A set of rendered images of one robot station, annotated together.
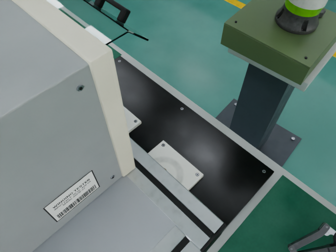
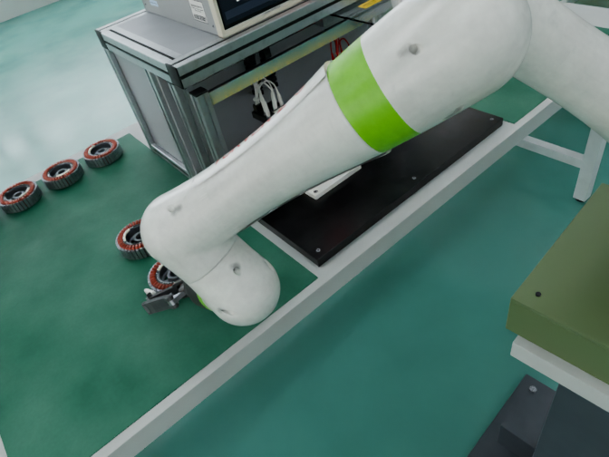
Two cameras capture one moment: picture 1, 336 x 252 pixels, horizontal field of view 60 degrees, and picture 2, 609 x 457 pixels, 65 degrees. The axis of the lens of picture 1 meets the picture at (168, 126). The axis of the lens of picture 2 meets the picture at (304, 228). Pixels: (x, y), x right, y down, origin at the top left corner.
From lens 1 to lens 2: 106 cm
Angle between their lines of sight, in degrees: 63
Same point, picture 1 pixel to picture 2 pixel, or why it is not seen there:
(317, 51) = (571, 318)
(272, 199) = (286, 263)
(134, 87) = (444, 137)
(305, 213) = not seen: hidden behind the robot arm
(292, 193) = (292, 283)
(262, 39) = (573, 232)
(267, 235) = not seen: hidden behind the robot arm
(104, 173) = (208, 15)
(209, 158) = (339, 203)
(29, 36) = not seen: outside the picture
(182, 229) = (179, 57)
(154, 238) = (178, 51)
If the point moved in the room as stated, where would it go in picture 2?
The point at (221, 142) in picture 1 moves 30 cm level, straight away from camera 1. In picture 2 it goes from (362, 213) to (508, 235)
